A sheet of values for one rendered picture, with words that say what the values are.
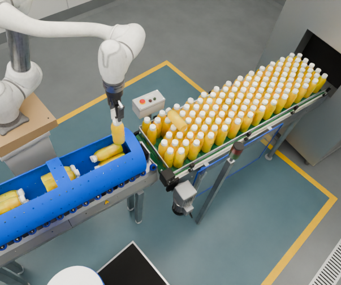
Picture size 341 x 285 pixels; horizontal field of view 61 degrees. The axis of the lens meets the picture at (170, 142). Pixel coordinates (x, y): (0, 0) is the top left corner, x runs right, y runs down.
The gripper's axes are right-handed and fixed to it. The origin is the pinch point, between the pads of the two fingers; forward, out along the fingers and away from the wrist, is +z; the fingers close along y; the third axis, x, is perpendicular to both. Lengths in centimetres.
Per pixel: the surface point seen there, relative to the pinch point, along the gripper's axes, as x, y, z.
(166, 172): 21, 19, 46
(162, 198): 40, 1, 146
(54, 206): -42, 12, 31
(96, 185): -19.9, 12.5, 30.4
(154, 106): 40, -24, 39
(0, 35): -16, -278, 134
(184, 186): 31, 28, 60
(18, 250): -68, 12, 58
